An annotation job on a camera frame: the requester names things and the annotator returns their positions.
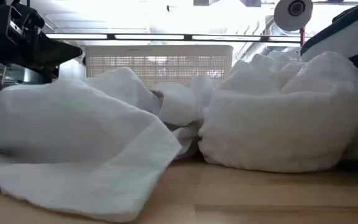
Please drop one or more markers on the white plastic laundry basket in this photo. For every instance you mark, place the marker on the white plastic laundry basket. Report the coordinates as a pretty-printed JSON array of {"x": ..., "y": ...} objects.
[{"x": 166, "y": 62}]

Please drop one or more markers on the small white cloth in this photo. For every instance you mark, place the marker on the small white cloth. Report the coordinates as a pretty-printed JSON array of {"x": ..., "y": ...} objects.
[{"x": 253, "y": 77}]

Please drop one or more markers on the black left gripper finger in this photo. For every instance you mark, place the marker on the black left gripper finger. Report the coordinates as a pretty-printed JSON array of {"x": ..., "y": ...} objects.
[{"x": 57, "y": 53}]

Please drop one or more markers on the large white cloth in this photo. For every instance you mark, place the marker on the large white cloth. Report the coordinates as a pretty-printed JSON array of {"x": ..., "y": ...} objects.
[{"x": 73, "y": 133}]

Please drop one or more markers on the black bar with light strips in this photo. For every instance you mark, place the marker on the black bar with light strips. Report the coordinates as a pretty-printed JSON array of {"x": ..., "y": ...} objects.
[{"x": 186, "y": 37}]

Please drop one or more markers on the red desk lamp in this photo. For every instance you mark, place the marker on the red desk lamp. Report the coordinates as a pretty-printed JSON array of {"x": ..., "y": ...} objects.
[{"x": 292, "y": 12}]

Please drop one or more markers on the white lace cloth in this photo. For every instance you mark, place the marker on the white lace cloth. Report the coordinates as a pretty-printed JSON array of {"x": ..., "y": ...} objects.
[{"x": 275, "y": 130}]

